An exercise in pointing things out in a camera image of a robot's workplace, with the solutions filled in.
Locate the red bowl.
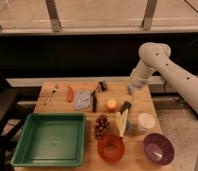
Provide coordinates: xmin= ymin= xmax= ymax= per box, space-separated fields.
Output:
xmin=97 ymin=134 xmax=125 ymax=163

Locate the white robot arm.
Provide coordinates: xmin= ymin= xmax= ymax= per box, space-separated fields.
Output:
xmin=130 ymin=42 xmax=198 ymax=114

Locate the purple bowl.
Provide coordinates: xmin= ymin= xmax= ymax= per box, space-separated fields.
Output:
xmin=143 ymin=133 xmax=175 ymax=166

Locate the black brush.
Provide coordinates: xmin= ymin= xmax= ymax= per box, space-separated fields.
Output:
xmin=91 ymin=81 xmax=107 ymax=112

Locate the grey blue cloth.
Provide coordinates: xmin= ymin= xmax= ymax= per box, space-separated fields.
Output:
xmin=74 ymin=91 xmax=91 ymax=110

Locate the yellow round fruit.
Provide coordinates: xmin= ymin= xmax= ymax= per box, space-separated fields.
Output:
xmin=106 ymin=99 xmax=117 ymax=112

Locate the orange sausage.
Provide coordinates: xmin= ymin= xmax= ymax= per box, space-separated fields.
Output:
xmin=67 ymin=86 xmax=73 ymax=102

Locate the small blue object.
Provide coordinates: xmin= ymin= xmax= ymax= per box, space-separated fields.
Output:
xmin=128 ymin=83 xmax=136 ymax=95

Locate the bunch of dark grapes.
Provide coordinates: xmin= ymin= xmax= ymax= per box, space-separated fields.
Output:
xmin=94 ymin=115 xmax=109 ymax=139

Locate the white round container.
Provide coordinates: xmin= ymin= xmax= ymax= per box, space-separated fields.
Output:
xmin=137 ymin=113 xmax=155 ymax=132

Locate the green plastic tray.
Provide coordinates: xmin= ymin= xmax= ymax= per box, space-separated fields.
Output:
xmin=11 ymin=113 xmax=86 ymax=167

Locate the black chair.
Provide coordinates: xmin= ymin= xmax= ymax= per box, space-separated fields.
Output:
xmin=0 ymin=66 xmax=26 ymax=171

